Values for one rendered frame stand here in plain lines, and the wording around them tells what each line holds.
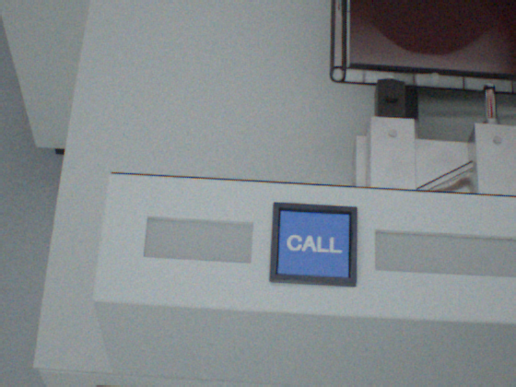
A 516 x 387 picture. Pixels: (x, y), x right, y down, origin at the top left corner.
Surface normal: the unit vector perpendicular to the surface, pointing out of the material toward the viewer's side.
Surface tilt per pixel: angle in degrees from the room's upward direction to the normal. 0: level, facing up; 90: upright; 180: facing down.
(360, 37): 0
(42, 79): 90
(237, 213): 0
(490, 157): 0
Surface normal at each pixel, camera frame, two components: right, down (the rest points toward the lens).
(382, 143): 0.03, -0.48
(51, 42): -0.05, 0.87
